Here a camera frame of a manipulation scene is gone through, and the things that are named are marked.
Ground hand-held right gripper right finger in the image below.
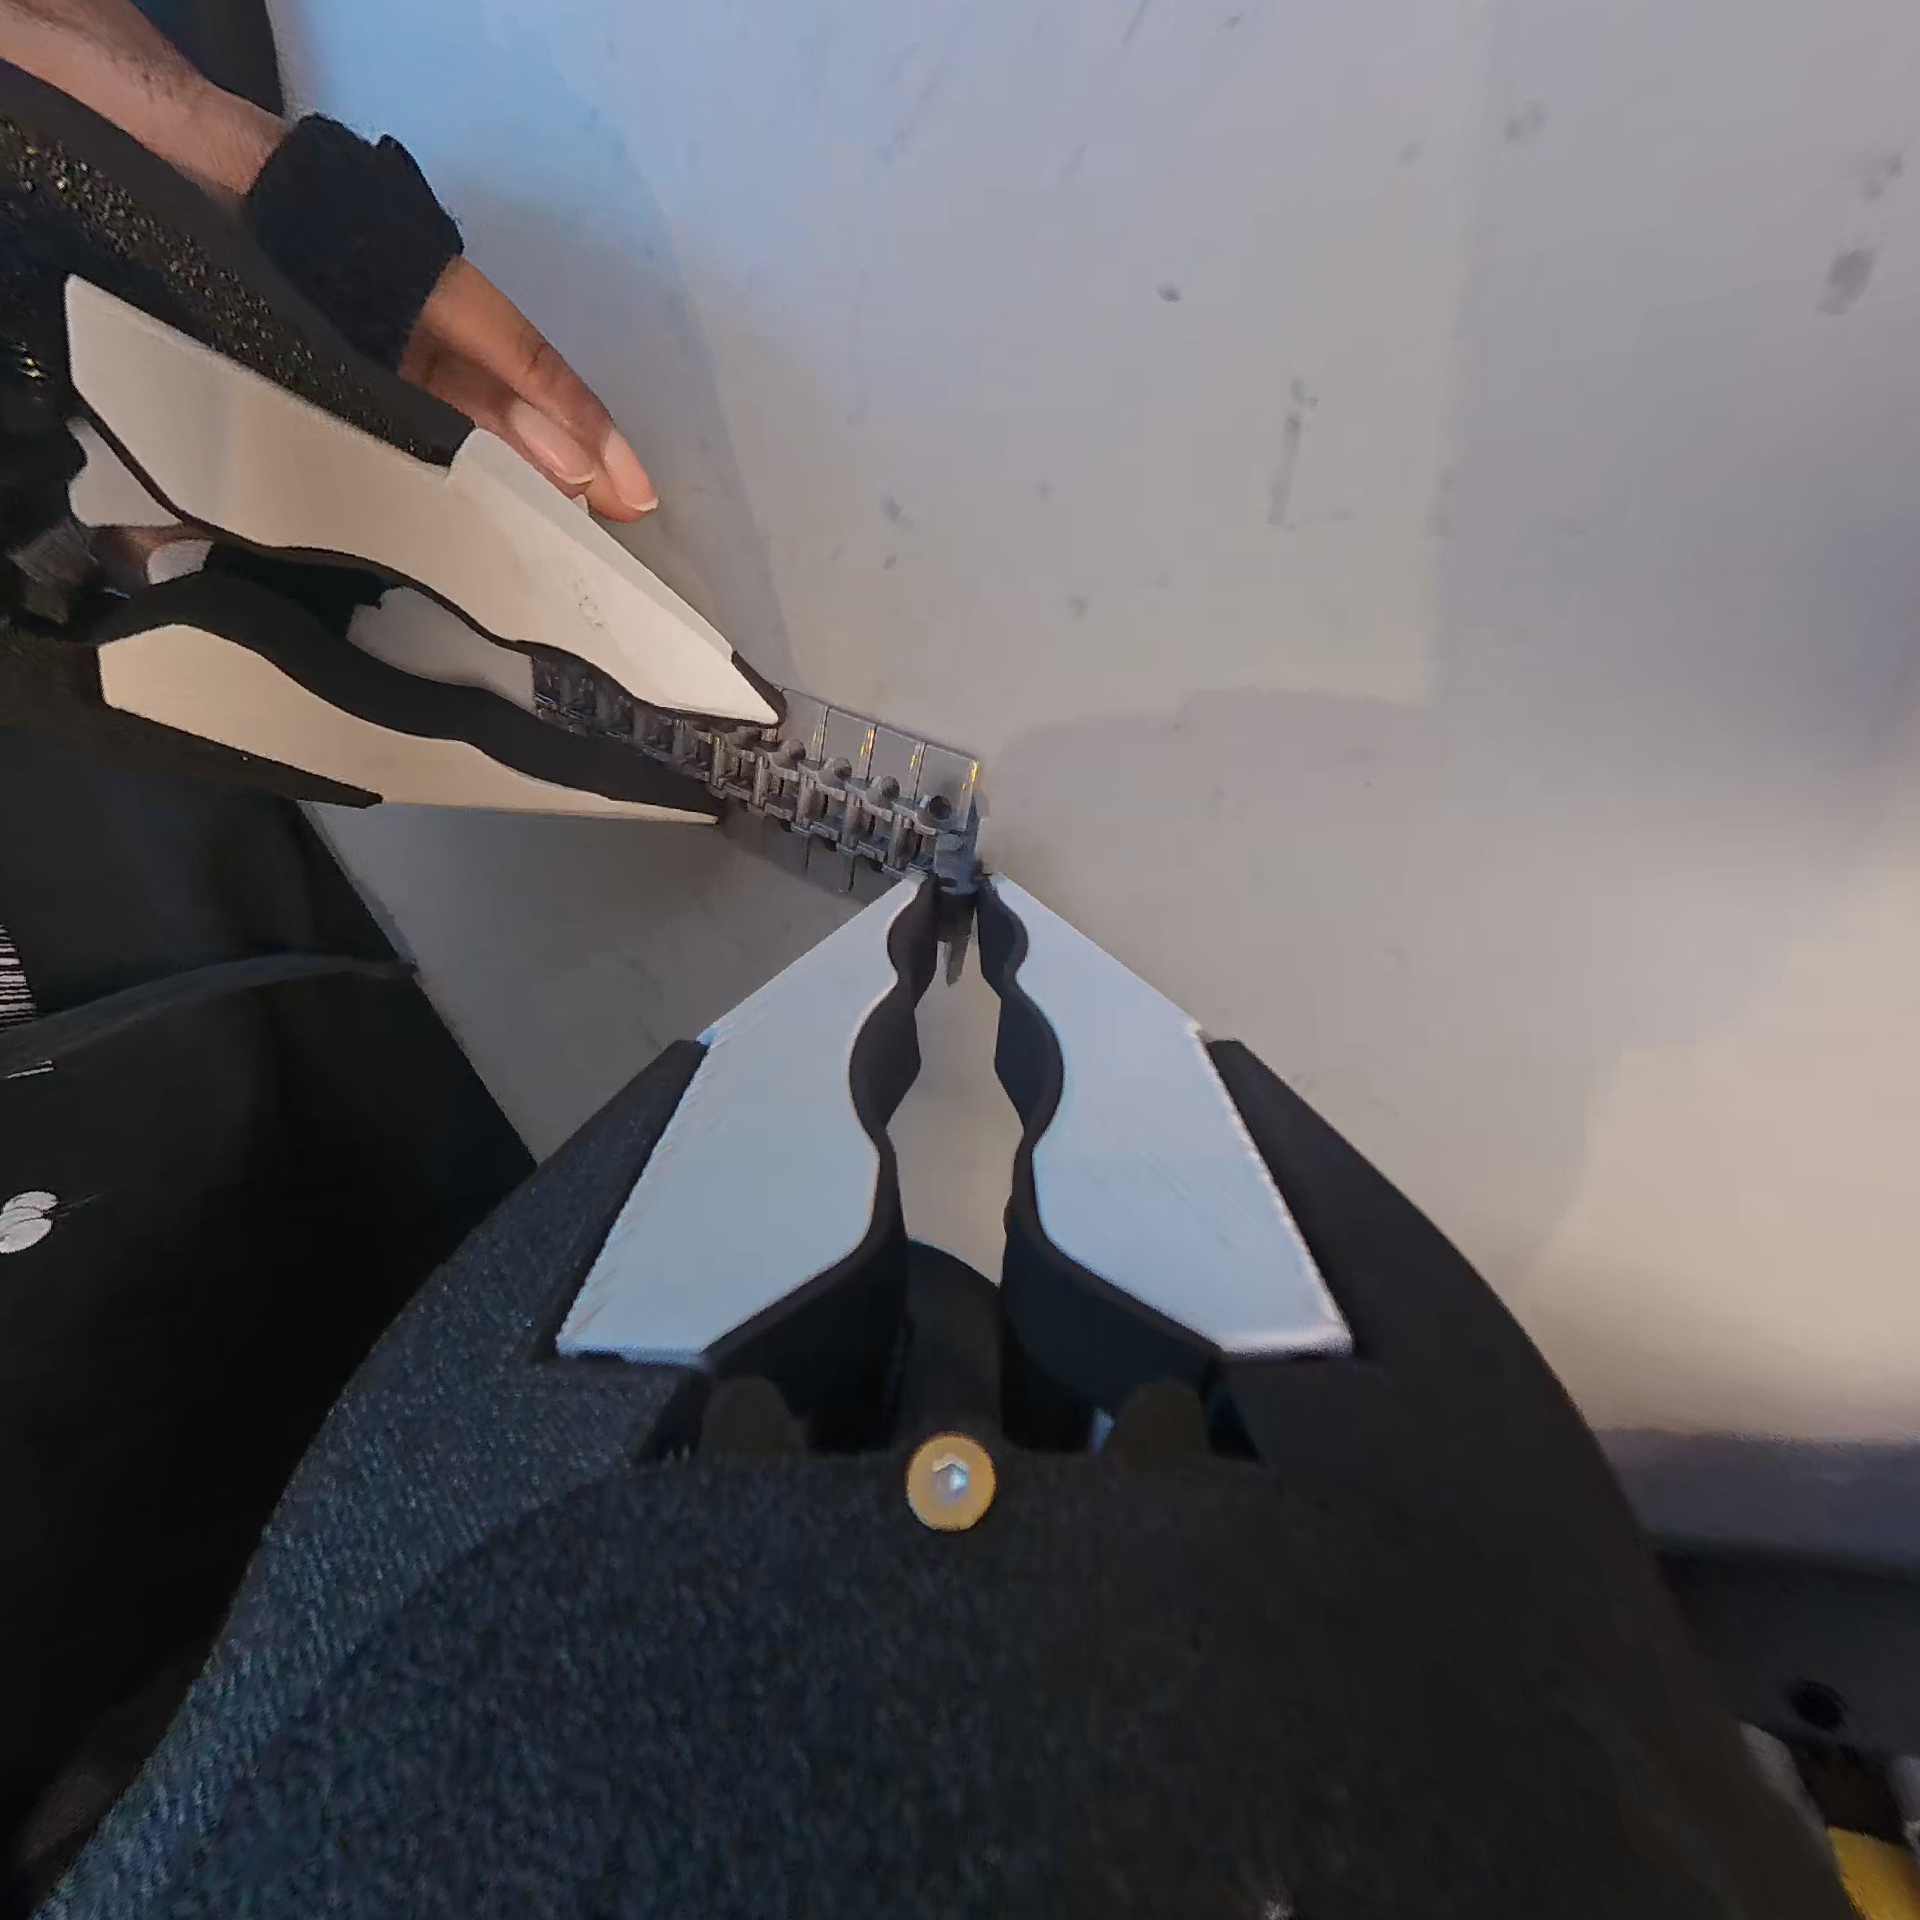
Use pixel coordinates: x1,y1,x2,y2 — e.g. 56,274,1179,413
976,874,1354,1361

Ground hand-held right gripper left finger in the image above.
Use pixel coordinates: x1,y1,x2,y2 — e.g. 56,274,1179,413
556,874,933,1368

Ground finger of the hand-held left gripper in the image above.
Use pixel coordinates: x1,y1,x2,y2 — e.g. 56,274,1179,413
93,569,728,827
63,274,789,729

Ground grey plastic track link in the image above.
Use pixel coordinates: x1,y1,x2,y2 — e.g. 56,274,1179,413
927,824,995,992

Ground assembled grey track chain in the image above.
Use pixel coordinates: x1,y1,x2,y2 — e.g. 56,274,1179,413
532,648,986,899

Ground grey desk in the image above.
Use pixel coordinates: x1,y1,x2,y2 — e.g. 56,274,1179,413
299,0,1920,1555

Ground person's left hand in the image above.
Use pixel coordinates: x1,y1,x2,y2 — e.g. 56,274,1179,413
0,0,662,523

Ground person's black hooded sweater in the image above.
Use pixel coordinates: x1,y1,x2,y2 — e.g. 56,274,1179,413
0,721,534,1892

